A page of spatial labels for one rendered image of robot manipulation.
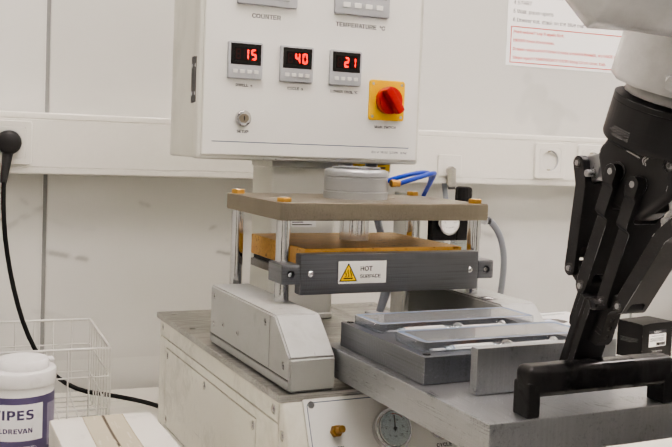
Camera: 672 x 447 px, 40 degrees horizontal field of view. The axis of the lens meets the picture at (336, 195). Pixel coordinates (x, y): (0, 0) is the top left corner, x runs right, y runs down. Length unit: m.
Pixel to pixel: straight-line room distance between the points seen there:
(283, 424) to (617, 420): 0.32
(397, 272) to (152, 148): 0.63
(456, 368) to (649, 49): 0.32
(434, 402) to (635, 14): 0.37
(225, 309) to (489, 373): 0.40
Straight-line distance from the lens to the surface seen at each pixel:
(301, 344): 0.93
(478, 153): 1.79
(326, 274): 1.02
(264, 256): 1.14
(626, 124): 0.70
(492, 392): 0.81
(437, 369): 0.82
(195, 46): 1.22
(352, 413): 0.95
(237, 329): 1.06
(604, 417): 0.79
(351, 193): 1.10
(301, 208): 1.01
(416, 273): 1.07
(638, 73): 0.69
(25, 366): 1.19
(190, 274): 1.65
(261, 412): 0.98
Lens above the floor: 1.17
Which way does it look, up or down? 3 degrees down
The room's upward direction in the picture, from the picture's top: 2 degrees clockwise
